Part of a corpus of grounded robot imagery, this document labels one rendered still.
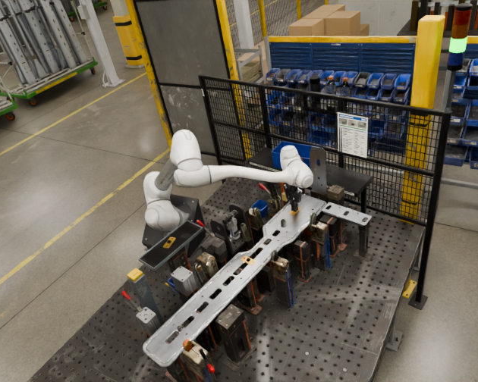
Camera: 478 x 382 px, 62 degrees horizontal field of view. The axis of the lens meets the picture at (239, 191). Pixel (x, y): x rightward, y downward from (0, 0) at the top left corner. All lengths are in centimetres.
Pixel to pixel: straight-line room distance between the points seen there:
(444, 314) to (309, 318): 128
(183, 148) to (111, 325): 117
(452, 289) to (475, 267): 32
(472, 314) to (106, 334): 248
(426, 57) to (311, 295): 143
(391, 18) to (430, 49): 626
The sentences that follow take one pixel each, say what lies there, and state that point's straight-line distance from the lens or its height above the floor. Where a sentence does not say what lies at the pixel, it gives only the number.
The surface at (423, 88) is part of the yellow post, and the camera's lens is 242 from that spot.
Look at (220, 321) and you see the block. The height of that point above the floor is 103.
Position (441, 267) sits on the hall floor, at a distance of 365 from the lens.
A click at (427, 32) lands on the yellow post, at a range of 232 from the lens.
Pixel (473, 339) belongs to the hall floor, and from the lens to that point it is 326.
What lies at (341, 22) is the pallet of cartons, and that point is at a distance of 650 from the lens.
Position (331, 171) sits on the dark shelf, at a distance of 281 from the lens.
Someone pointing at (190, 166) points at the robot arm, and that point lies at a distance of 209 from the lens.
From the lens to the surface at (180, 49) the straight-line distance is 455.
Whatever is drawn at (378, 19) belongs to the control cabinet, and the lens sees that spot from 865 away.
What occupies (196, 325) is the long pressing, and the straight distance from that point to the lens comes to 204.
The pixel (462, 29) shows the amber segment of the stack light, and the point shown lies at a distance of 222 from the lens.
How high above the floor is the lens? 260
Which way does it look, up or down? 35 degrees down
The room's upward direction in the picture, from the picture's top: 11 degrees counter-clockwise
